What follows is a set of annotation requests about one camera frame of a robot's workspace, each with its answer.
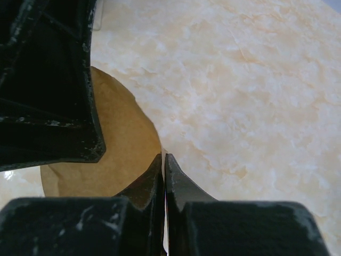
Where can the brown paper filter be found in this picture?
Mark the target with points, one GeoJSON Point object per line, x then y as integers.
{"type": "Point", "coordinates": [131, 141]}

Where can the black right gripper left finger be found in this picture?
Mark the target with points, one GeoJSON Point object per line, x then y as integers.
{"type": "Point", "coordinates": [130, 223]}

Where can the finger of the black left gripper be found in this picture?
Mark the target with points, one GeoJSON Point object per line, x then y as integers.
{"type": "Point", "coordinates": [48, 112]}

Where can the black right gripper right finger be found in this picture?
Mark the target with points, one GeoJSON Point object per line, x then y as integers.
{"type": "Point", "coordinates": [198, 224]}

